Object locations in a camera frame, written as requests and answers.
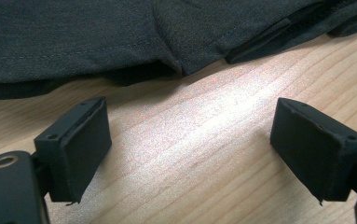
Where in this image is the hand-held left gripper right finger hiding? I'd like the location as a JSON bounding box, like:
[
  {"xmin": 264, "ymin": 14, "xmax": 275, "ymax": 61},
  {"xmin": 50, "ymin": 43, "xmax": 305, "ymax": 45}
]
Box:
[{"xmin": 269, "ymin": 97, "xmax": 357, "ymax": 207}]

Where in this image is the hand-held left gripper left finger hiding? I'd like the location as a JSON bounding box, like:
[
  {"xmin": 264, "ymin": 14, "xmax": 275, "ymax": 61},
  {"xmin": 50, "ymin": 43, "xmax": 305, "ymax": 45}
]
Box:
[{"xmin": 34, "ymin": 96, "xmax": 113, "ymax": 207}]

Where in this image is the black pleated dress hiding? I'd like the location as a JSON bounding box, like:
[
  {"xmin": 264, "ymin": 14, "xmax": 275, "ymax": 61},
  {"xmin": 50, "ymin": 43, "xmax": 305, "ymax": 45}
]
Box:
[{"xmin": 0, "ymin": 0, "xmax": 357, "ymax": 101}]

